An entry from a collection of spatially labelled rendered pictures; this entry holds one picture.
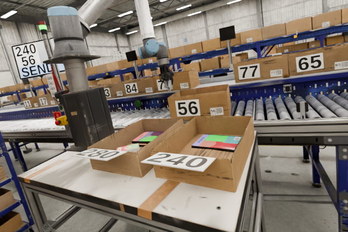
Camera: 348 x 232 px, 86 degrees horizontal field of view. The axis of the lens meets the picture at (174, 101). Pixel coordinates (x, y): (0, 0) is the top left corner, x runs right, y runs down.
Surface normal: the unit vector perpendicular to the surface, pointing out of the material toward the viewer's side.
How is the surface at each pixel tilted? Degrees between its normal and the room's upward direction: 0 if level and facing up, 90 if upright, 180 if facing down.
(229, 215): 0
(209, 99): 90
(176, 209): 0
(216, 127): 89
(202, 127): 89
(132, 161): 90
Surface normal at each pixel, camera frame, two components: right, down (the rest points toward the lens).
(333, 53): -0.38, 0.25
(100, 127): 0.87, -0.07
